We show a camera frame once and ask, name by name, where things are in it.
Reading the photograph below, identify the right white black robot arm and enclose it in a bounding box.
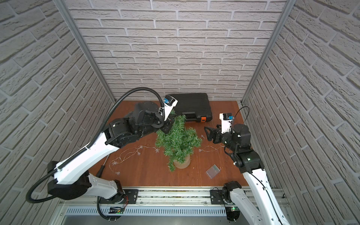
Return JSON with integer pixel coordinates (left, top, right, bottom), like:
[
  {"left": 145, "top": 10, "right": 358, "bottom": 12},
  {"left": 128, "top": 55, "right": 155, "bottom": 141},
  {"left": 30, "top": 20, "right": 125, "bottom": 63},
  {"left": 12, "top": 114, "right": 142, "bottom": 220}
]
[{"left": 204, "top": 124, "right": 289, "bottom": 225}]

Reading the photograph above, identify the left black corrugated cable conduit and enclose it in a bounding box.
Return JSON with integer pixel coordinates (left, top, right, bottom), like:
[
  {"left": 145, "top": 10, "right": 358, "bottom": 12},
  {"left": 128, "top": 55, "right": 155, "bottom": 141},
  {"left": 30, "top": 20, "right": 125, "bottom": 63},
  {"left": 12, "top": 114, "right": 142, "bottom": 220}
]
[{"left": 26, "top": 87, "right": 166, "bottom": 204}]

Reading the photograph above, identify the clear string light wire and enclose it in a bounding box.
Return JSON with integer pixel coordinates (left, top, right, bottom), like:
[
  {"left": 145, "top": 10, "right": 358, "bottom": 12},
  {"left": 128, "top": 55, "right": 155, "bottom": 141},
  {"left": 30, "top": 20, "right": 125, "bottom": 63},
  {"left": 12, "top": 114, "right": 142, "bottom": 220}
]
[{"left": 108, "top": 134, "right": 226, "bottom": 176}]

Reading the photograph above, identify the black plastic tool case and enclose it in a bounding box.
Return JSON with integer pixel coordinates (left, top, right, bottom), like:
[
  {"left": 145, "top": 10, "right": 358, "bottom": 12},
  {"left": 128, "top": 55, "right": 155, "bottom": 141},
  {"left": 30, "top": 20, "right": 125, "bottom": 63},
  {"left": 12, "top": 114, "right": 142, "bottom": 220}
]
[{"left": 166, "top": 93, "right": 213, "bottom": 122}]

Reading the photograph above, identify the small green christmas tree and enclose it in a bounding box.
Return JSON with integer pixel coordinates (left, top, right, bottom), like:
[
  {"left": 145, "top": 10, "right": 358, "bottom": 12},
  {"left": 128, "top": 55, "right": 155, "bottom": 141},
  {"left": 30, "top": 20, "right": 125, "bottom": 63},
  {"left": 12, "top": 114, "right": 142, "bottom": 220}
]
[{"left": 155, "top": 110, "right": 203, "bottom": 172}]

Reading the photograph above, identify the aluminium front rail frame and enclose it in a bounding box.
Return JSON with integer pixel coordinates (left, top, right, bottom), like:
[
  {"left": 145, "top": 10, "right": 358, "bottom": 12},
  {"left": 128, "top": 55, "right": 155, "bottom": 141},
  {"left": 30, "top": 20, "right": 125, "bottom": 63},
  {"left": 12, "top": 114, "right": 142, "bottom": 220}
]
[{"left": 56, "top": 187, "right": 239, "bottom": 217}]

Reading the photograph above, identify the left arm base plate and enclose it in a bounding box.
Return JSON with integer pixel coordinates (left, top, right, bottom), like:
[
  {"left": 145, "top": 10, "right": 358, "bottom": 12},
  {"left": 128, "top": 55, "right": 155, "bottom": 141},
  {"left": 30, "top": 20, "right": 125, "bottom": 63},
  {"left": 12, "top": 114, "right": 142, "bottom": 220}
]
[{"left": 99, "top": 188, "right": 139, "bottom": 204}]

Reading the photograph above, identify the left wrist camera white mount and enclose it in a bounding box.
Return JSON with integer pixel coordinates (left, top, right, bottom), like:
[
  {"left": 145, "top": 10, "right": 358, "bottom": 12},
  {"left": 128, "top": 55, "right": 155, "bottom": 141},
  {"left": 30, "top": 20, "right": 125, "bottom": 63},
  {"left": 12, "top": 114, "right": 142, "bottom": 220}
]
[{"left": 163, "top": 95, "right": 178, "bottom": 121}]

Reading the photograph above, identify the black handle screwdriver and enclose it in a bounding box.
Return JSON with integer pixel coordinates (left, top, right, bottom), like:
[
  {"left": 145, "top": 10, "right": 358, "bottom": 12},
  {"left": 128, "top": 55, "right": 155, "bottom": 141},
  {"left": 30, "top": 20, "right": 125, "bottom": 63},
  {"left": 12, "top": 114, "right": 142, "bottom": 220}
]
[{"left": 96, "top": 155, "right": 110, "bottom": 178}]

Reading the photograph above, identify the clear battery box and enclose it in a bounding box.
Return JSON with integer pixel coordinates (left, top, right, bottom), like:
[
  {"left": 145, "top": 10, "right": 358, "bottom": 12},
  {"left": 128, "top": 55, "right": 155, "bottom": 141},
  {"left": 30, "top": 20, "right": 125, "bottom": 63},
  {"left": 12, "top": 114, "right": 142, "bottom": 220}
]
[{"left": 206, "top": 164, "right": 221, "bottom": 179}]

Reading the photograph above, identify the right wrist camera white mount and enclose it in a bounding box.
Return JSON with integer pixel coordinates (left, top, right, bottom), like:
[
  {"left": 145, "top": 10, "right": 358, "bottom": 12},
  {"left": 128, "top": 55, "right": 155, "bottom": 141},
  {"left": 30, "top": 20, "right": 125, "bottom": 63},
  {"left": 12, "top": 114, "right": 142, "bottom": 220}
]
[{"left": 219, "top": 113, "right": 234, "bottom": 134}]

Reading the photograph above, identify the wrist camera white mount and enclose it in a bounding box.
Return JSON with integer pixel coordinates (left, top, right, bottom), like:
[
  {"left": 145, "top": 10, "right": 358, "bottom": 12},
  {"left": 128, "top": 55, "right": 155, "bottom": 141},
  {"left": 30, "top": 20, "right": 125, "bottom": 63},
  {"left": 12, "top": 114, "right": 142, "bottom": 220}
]
[
  {"left": 163, "top": 95, "right": 178, "bottom": 121},
  {"left": 219, "top": 113, "right": 234, "bottom": 134}
]

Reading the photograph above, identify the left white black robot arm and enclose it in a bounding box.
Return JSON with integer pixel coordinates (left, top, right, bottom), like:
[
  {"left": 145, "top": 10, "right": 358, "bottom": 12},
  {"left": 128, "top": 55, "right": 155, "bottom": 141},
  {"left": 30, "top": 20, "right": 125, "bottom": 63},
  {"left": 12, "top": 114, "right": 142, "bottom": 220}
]
[{"left": 47, "top": 96, "right": 178, "bottom": 202}]

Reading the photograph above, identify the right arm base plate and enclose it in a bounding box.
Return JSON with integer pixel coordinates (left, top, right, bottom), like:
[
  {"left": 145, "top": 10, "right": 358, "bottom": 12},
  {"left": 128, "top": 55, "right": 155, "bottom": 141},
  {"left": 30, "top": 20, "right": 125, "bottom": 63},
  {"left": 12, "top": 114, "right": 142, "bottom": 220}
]
[{"left": 210, "top": 187, "right": 233, "bottom": 206}]

